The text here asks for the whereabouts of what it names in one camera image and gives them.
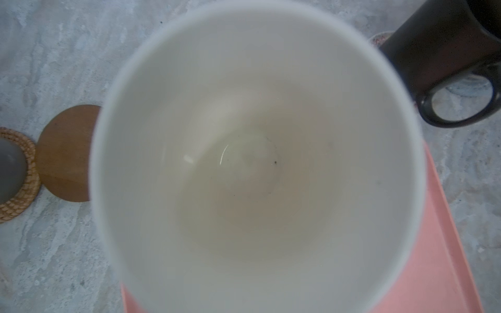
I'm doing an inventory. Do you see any round cork wood coaster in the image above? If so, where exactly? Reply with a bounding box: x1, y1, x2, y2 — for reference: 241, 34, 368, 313
35, 104, 100, 202

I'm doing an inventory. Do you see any black mug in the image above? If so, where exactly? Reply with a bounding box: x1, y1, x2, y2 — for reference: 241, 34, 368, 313
380, 0, 500, 129

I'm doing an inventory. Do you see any woven rattan coaster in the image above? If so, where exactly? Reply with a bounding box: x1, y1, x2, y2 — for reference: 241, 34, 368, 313
1, 127, 41, 223

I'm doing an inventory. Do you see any pink silicone tray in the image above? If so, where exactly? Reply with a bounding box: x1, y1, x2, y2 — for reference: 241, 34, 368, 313
120, 144, 484, 313

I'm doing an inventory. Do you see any cream mug back row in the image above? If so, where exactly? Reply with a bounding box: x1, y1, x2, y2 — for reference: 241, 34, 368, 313
90, 1, 426, 312

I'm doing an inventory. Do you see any grey mug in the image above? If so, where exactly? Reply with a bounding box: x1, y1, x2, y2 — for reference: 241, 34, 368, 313
0, 138, 27, 204

